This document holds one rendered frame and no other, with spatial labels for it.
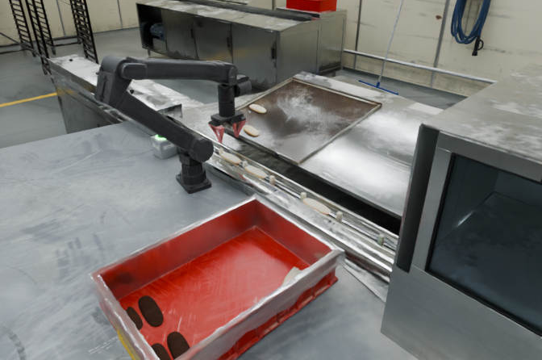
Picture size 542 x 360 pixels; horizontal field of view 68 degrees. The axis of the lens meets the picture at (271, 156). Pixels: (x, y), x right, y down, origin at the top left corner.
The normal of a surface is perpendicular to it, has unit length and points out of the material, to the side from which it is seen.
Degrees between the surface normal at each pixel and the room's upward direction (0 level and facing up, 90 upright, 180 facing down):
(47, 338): 0
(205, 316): 0
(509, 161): 90
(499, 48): 90
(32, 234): 0
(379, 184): 10
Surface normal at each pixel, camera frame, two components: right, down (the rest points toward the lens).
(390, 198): -0.13, -0.81
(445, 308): -0.72, 0.33
